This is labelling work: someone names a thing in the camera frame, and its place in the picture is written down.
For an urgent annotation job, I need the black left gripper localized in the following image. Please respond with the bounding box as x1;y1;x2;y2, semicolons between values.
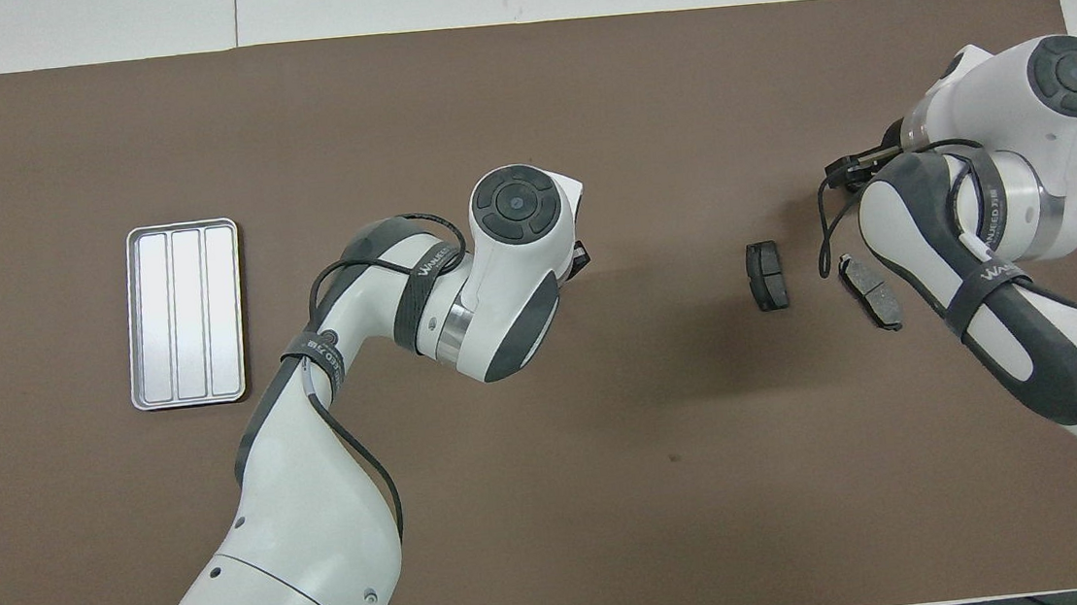
559;240;594;287

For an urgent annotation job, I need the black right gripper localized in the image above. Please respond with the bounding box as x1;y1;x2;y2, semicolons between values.
822;119;911;196

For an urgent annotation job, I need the silver metal tray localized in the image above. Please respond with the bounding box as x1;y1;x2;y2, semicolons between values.
116;217;253;413

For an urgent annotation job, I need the large grey brake pad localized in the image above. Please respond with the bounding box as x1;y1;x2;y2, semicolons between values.
835;249;905;337

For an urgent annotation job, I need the small rectangular brake pad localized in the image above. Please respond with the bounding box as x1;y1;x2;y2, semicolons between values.
743;239;791;314

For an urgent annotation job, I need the brown table mat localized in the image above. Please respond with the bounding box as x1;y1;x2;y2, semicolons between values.
0;0;1077;605

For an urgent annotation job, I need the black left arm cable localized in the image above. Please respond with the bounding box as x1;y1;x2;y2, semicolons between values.
296;209;494;556

